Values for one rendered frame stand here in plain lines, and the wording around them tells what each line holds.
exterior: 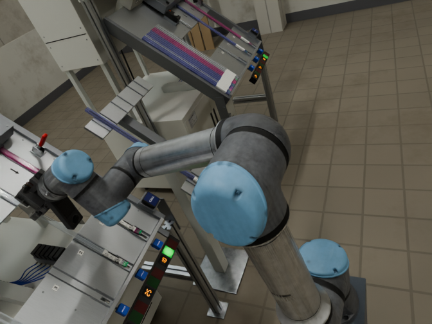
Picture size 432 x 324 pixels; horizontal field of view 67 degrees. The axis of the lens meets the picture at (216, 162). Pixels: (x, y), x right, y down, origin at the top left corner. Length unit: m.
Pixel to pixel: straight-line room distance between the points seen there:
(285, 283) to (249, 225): 0.20
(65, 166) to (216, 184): 0.39
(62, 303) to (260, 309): 0.95
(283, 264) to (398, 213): 1.41
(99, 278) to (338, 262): 0.64
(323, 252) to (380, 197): 1.20
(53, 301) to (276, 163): 0.72
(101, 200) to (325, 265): 0.52
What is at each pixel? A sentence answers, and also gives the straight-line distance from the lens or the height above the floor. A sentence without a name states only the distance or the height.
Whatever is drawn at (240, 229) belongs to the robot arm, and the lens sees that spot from 0.47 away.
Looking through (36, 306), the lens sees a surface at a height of 0.84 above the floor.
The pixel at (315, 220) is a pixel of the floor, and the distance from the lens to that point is 1.92.
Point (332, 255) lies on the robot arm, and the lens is 0.84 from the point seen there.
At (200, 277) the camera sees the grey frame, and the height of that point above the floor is 0.31.
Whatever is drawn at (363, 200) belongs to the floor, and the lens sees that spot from 2.00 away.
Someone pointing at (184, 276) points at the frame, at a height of 0.31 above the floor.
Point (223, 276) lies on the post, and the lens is 1.80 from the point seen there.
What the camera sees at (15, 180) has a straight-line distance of 1.13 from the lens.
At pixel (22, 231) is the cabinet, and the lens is 1.73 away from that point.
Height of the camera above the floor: 1.47
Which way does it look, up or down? 36 degrees down
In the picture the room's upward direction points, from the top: 21 degrees counter-clockwise
